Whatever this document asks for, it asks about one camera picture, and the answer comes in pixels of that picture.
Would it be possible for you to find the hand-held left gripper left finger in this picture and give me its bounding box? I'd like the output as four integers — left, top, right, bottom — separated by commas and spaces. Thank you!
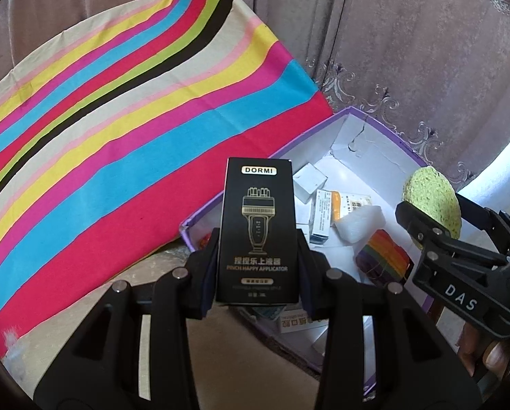
33, 227, 222, 410

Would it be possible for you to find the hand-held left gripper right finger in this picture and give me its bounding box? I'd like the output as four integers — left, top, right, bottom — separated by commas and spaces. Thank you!
295, 227, 483, 410

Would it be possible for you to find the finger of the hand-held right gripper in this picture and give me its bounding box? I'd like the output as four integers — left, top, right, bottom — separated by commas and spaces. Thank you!
395, 202, 507, 265
456, 194, 510, 241

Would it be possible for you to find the green round sponge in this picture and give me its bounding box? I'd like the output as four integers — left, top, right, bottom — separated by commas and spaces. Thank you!
402, 167, 463, 248

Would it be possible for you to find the rainbow woven strap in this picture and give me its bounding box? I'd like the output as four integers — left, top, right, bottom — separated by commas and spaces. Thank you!
355, 229, 411, 287

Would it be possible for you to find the white foam block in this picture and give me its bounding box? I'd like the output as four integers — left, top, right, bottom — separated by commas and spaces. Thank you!
332, 206, 386, 246

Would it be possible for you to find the black box with gold print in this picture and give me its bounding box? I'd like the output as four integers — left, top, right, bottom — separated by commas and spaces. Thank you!
216, 157, 302, 307

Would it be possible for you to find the purple cardboard box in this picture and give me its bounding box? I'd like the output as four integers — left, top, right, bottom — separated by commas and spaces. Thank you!
179, 106, 465, 398

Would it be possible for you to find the small white cube box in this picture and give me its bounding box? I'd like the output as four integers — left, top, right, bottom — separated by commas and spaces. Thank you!
293, 163, 329, 204

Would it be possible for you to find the person's right hand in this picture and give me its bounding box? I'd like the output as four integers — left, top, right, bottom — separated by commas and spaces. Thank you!
460, 322, 510, 388

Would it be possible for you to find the white and orange box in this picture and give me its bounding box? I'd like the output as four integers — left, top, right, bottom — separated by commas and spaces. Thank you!
310, 189, 342, 245

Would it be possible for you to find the beige velvet table cover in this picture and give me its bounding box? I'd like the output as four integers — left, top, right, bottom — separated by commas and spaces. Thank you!
0, 239, 324, 410

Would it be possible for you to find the rainbow striped cloth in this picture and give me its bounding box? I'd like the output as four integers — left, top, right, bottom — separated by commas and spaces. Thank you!
0, 0, 337, 357

